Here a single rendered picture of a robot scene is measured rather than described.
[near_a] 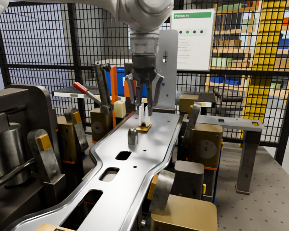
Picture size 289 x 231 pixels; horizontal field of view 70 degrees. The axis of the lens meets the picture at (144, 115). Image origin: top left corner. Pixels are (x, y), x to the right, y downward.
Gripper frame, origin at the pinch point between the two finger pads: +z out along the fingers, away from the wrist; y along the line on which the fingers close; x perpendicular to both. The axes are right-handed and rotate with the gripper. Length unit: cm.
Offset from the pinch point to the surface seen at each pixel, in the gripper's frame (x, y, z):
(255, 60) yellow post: 58, 44, -16
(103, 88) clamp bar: -1.8, -14.1, -9.1
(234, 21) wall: 794, 106, -109
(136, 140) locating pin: -13.6, 1.3, 3.2
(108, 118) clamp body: -1.6, -12.9, 1.8
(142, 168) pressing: -25.1, 6.8, 4.6
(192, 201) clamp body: -38.3, 18.6, 0.1
